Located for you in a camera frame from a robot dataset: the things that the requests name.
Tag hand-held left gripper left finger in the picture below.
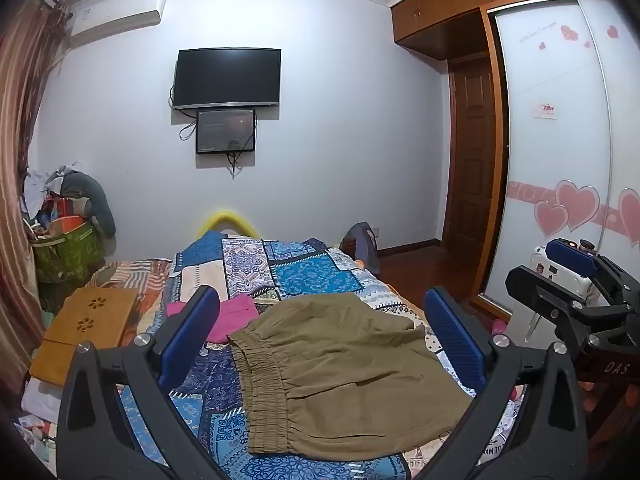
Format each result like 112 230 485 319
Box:
56 285 236 480

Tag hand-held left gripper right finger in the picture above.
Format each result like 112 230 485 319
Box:
405 286 586 480

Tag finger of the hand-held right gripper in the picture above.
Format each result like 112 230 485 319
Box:
545 237 632 307
505 265 602 347

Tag olive green pants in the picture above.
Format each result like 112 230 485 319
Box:
227 292 483 458

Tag white printed case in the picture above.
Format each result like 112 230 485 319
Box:
529 245 602 307

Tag pink cloth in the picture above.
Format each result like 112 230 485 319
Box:
166 295 260 345

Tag striped orange blanket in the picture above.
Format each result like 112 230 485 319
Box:
85 259 173 321

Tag wooden lap desk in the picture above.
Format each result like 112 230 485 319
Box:
29 287 140 387

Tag grey backpack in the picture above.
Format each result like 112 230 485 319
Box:
340 221 382 271

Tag blue patchwork blanket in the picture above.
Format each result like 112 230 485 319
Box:
117 230 521 480

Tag brown wooden door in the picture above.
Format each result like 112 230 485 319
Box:
442 55 497 257

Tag green printed box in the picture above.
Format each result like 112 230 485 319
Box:
31 222 106 283

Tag orange box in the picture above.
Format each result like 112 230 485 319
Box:
49 197 87 234

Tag floor clutter pile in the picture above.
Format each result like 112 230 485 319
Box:
12 385 62 466

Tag small black monitor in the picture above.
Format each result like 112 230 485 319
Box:
195 108 257 155

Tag pile of pale clothes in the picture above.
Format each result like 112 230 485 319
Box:
20 162 83 222

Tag striped pink curtain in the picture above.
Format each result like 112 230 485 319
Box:
0 0 71 391

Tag wooden overhead cabinet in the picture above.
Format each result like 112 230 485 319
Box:
390 0 606 52

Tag white air conditioner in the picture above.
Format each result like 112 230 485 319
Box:
69 0 167 50

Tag yellow padded bed rail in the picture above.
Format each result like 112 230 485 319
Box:
197 211 261 238

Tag hanging black cable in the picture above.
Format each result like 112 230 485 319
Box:
226 137 252 179

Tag wall-mounted black television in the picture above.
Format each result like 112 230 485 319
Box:
172 48 282 111

